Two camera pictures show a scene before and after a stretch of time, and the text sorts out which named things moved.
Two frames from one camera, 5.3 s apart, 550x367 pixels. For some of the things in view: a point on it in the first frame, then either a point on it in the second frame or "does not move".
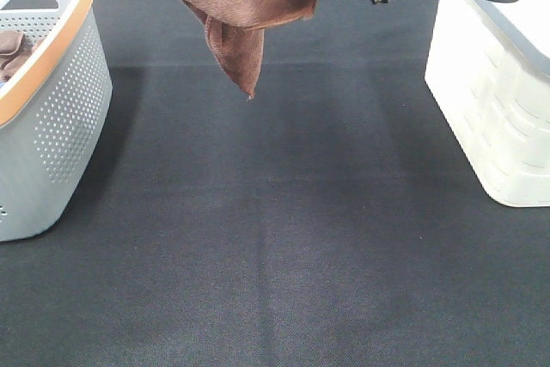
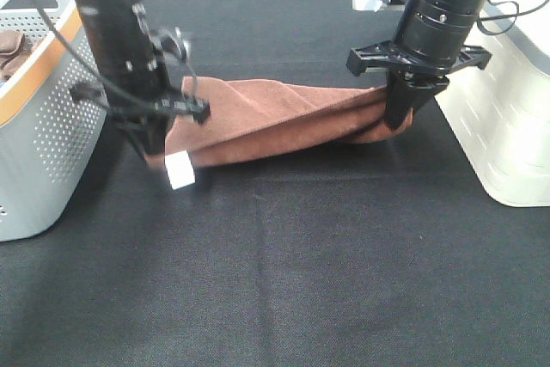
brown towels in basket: [14, 47] does not move
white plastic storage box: [488, 71] does not move
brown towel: [236, 9] -> [253, 120]
